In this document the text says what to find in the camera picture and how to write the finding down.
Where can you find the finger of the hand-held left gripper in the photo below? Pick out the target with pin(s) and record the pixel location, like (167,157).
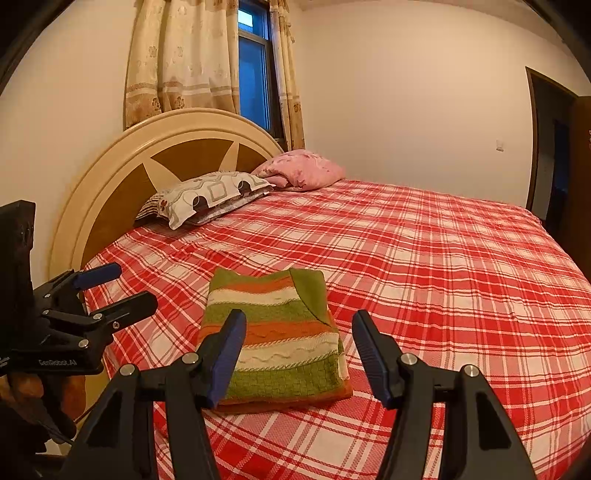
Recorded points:
(99,273)
(134,307)

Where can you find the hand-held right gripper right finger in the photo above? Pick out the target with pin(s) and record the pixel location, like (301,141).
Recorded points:
(371,360)

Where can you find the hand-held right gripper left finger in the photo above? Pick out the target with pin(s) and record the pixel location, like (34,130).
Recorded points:
(226,360)

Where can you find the green striped knit sweater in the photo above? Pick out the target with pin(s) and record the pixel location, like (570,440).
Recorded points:
(286,332)

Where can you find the person's left hand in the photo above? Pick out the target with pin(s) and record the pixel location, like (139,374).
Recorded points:
(25,390)

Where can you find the brown striped pillow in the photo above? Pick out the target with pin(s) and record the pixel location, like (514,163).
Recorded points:
(150,210)

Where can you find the red plaid bed sheet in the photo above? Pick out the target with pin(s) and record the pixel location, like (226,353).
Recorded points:
(438,277)

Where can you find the cream wooden headboard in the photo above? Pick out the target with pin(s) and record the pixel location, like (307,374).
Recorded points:
(138,152)

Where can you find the white grey patterned pillow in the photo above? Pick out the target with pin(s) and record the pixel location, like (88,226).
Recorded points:
(212,194)

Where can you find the pink floral pillow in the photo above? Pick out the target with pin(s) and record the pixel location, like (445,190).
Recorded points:
(304,168)

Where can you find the wide beige floral curtain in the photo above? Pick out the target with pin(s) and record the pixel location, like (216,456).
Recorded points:
(184,55)

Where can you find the dark framed window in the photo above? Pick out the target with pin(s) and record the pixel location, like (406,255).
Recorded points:
(254,78)

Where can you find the narrow beige floral curtain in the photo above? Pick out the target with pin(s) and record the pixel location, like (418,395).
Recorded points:
(288,83)

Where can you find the brown wooden door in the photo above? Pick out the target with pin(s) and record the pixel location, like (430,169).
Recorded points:
(582,152)

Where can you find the dark wooden door frame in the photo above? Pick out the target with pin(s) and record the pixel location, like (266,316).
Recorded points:
(535,138)

